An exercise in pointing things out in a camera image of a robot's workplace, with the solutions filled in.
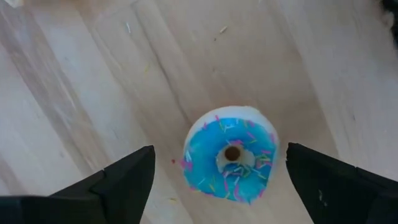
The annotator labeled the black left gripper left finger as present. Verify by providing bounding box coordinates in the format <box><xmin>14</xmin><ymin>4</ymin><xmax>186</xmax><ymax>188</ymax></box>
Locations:
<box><xmin>0</xmin><ymin>144</ymin><xmax>156</xmax><ymax>224</ymax></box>

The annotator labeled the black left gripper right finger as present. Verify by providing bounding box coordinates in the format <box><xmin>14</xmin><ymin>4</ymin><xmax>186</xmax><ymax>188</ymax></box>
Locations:
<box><xmin>285</xmin><ymin>142</ymin><xmax>398</xmax><ymax>224</ymax></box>

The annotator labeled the blue iced sprinkled donut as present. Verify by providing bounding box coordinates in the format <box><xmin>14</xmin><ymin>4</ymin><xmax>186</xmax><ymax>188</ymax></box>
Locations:
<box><xmin>181</xmin><ymin>105</ymin><xmax>280</xmax><ymax>205</ymax></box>

